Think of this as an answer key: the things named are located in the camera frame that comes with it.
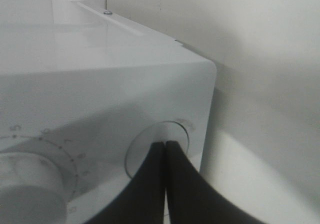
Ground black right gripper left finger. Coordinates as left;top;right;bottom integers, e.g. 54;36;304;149
87;143;166;224

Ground white microwave oven body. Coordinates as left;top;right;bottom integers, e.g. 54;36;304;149
0;0;217;224

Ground round white door-release button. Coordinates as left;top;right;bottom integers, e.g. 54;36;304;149
124;121;190;178

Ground lower white timer knob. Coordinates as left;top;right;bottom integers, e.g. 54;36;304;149
0;152;67;224

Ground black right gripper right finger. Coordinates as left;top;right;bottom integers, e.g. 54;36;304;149
165;141;253;224

